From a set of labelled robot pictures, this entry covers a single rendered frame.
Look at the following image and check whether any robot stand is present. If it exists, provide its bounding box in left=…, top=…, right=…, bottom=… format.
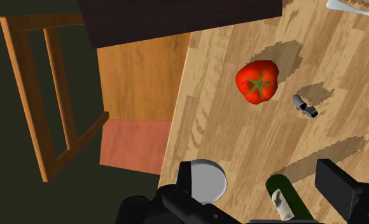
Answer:
left=76, top=0, right=283, bottom=49

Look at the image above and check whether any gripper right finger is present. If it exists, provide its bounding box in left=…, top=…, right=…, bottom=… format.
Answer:
left=314, top=158, right=369, bottom=224

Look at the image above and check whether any wooden chair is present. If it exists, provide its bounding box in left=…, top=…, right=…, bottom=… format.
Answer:
left=0, top=13, right=172, bottom=183

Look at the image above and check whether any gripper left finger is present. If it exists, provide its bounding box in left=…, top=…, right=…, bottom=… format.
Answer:
left=115, top=160, right=243, bottom=224

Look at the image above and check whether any dark green wine bottle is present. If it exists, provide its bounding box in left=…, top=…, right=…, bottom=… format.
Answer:
left=265, top=174, right=315, bottom=221

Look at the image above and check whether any red tomato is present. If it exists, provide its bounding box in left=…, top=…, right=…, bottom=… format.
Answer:
left=235, top=59, right=280, bottom=106

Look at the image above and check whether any white fork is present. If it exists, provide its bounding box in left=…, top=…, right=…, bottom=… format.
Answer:
left=326, top=0, right=369, bottom=22

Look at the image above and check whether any small grey metal clip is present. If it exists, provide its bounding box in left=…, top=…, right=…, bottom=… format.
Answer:
left=292, top=94, right=319, bottom=119

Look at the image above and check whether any grey round disc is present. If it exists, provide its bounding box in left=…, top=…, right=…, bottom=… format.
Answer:
left=190, top=158, right=228, bottom=206

